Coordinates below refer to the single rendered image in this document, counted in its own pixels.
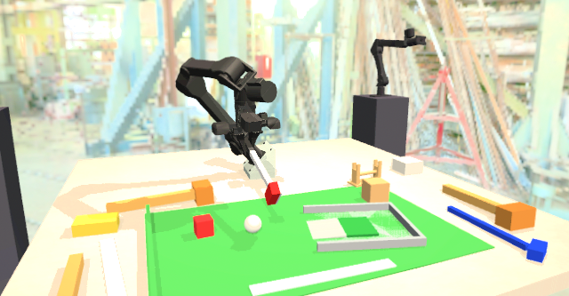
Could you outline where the orange mallet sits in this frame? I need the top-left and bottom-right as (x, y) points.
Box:
(442, 184), (537, 232)
(106, 180), (214, 213)
(58, 253), (84, 296)

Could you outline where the yellow rectangular block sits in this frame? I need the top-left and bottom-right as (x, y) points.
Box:
(71, 212), (119, 237)

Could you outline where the blue putter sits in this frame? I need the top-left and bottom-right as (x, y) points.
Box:
(447, 206), (548, 263)

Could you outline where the red cube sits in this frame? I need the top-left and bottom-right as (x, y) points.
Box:
(194, 214), (213, 239)

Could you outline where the white ball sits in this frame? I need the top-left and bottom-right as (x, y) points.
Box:
(244, 215), (261, 234)

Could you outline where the white flat strip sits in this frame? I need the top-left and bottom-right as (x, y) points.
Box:
(100, 238), (126, 296)
(249, 259), (397, 296)

